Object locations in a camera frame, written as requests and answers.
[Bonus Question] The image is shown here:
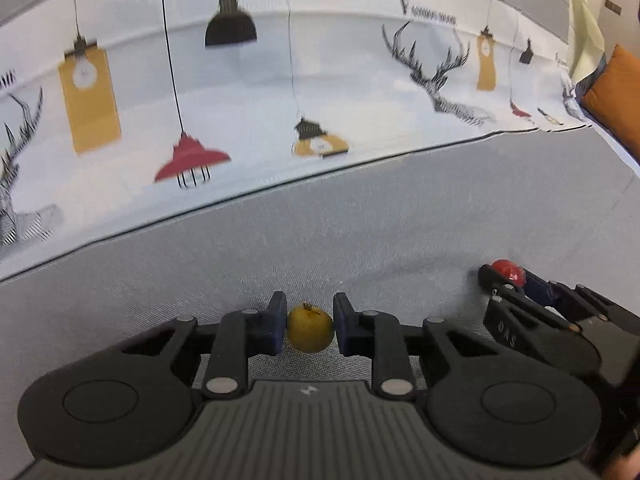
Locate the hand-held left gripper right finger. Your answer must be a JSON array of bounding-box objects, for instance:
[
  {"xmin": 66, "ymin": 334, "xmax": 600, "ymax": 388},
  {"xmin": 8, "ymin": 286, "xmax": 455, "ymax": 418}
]
[{"xmin": 332, "ymin": 292, "xmax": 506, "ymax": 402}]

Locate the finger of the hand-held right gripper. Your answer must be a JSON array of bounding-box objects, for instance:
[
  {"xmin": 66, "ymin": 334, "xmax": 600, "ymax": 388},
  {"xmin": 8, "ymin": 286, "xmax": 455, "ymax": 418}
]
[
  {"xmin": 526, "ymin": 272, "xmax": 626, "ymax": 328},
  {"xmin": 479, "ymin": 264, "xmax": 601, "ymax": 378}
]

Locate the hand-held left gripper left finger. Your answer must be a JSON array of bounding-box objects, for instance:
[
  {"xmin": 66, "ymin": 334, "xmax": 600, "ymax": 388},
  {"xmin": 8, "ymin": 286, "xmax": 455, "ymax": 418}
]
[{"xmin": 115, "ymin": 291, "xmax": 288, "ymax": 401}]

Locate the small yellow fruit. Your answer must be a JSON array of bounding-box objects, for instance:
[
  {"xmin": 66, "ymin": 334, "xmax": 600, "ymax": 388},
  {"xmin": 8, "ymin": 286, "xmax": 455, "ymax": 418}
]
[{"xmin": 286, "ymin": 302, "xmax": 334, "ymax": 354}]

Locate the red apple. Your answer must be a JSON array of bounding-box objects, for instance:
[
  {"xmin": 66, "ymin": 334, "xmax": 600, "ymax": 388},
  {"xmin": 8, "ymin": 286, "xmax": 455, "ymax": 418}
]
[{"xmin": 490, "ymin": 259, "xmax": 527, "ymax": 288}]

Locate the orange cushion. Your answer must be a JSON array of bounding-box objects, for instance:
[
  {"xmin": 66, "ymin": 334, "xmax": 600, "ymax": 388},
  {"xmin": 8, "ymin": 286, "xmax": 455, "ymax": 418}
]
[{"xmin": 580, "ymin": 44, "xmax": 640, "ymax": 163}]

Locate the white printed cloth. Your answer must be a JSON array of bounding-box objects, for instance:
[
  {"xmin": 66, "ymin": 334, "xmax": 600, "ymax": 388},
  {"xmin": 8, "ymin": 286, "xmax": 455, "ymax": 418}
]
[{"xmin": 0, "ymin": 0, "xmax": 596, "ymax": 281}]

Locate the pale yellow cloth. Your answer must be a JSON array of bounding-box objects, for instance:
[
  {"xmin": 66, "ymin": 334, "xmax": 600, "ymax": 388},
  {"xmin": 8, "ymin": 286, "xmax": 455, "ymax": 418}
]
[{"xmin": 567, "ymin": 0, "xmax": 607, "ymax": 83}]

